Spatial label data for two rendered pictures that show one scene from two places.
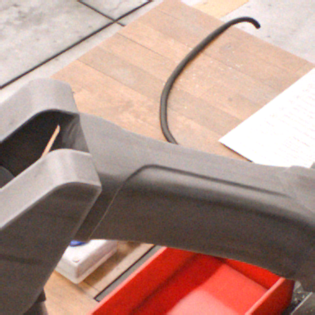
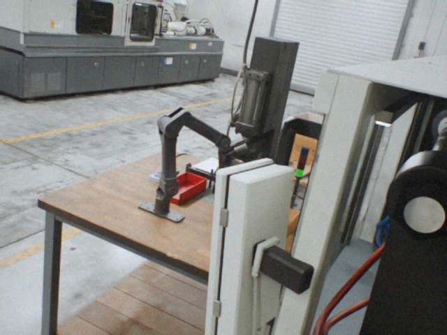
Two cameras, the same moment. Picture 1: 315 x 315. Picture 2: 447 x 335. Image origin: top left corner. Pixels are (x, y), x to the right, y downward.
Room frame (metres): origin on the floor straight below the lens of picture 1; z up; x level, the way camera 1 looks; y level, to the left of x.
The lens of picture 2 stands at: (-1.25, 0.38, 1.75)
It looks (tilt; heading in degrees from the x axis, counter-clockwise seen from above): 19 degrees down; 341
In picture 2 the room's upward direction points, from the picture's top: 10 degrees clockwise
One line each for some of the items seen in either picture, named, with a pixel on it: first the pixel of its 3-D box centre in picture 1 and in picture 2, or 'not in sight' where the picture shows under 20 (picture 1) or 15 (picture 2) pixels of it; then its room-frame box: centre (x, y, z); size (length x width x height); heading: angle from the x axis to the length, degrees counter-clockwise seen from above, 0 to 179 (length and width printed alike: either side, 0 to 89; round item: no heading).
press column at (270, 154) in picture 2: not in sight; (268, 114); (0.81, -0.49, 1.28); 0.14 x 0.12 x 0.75; 49
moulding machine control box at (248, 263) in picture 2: not in sight; (264, 260); (-0.52, 0.01, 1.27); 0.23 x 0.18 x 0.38; 45
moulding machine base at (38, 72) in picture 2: not in sight; (130, 58); (7.65, -0.35, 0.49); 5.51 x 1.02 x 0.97; 135
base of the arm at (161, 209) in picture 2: not in sight; (162, 204); (0.41, 0.06, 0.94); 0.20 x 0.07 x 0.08; 49
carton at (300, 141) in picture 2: not in sight; (312, 138); (3.55, -2.31, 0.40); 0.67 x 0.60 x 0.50; 131
